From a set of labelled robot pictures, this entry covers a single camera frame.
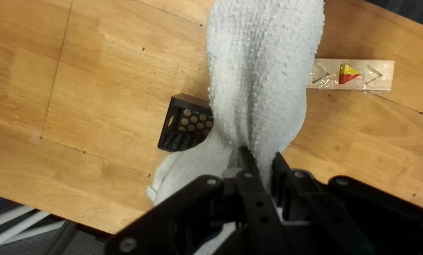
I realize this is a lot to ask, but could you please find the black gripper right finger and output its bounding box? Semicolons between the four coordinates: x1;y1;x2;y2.
271;151;423;255

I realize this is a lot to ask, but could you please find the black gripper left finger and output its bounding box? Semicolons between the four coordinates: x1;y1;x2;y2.
104;144;288;255

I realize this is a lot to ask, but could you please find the black perforated box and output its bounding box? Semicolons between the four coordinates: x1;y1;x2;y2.
158;93;216;152

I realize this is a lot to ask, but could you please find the white terry towel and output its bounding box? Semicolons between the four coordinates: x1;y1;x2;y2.
146;0;327;205

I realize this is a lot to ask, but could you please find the wooden shape puzzle board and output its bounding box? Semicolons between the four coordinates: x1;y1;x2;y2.
306;56;397;92

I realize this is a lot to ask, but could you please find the thick white slanted pole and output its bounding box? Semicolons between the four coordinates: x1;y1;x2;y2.
0;209;67;255

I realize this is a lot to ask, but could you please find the thin white slanted pole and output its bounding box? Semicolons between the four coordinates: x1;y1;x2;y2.
0;203;39;232

